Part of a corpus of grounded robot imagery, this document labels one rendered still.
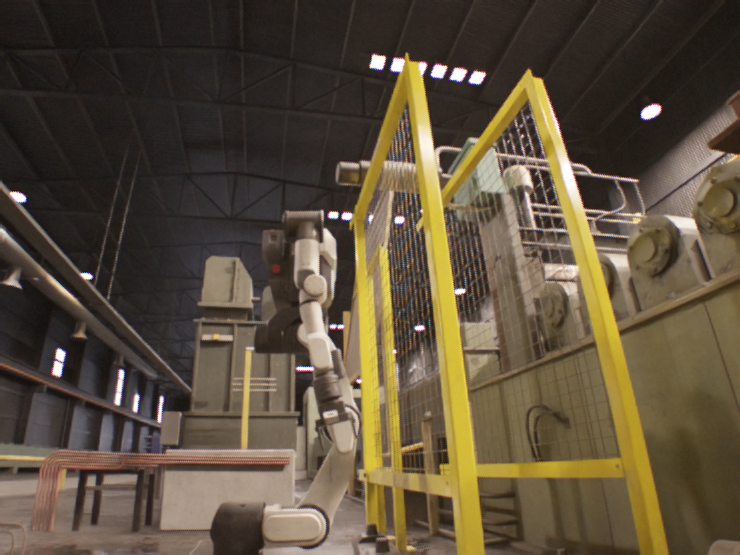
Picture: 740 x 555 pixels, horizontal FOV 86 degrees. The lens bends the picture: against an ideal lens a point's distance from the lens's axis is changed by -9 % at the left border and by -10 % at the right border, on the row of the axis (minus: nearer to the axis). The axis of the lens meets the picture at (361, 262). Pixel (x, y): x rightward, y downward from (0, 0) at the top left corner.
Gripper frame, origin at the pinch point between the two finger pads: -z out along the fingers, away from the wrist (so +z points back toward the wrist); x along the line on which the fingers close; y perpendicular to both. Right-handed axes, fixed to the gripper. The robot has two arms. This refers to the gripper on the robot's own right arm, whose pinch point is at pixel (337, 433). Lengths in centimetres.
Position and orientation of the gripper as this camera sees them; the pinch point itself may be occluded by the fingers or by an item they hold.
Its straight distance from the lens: 145.9
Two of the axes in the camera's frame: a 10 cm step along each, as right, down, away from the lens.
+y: -0.7, 4.2, 9.0
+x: 9.7, -1.9, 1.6
